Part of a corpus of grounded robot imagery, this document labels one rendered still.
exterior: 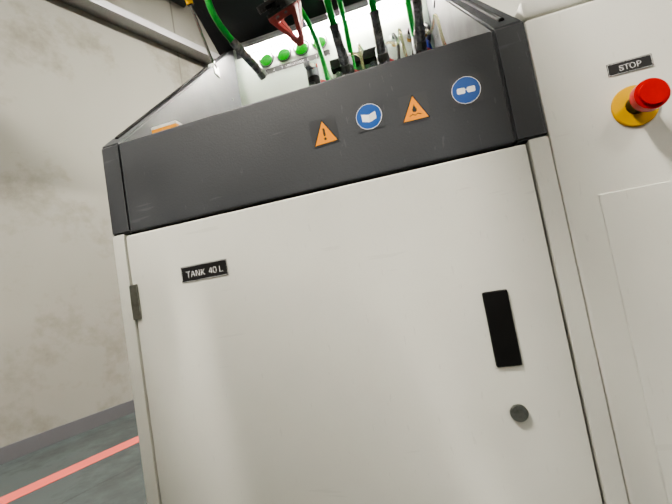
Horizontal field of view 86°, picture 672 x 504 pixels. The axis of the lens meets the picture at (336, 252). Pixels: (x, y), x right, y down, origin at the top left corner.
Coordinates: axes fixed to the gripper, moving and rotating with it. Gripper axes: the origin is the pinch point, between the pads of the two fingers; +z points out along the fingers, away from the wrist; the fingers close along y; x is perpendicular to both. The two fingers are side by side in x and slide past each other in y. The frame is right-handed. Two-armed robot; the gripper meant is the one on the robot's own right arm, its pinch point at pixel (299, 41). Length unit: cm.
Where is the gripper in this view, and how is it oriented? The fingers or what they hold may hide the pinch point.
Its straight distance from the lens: 91.2
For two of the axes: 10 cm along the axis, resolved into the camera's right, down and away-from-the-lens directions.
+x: -8.6, 2.0, 4.7
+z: 4.6, 7.1, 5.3
